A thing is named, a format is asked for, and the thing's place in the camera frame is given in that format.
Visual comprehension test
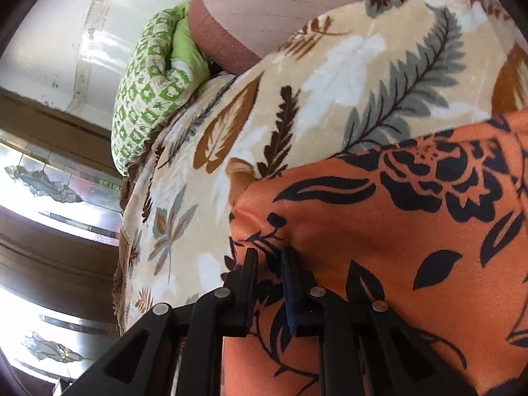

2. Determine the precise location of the orange floral garment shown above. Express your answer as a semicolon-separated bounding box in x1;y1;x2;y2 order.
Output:
225;111;527;395

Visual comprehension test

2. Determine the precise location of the wooden stained glass door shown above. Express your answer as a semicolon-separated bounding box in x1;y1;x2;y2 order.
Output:
1;90;122;394

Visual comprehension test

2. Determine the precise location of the green checkered folded quilt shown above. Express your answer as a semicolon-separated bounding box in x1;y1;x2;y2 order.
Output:
111;3;210;177

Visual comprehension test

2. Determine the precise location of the leaf pattern fleece blanket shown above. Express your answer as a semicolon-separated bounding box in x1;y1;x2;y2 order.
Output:
113;0;527;330

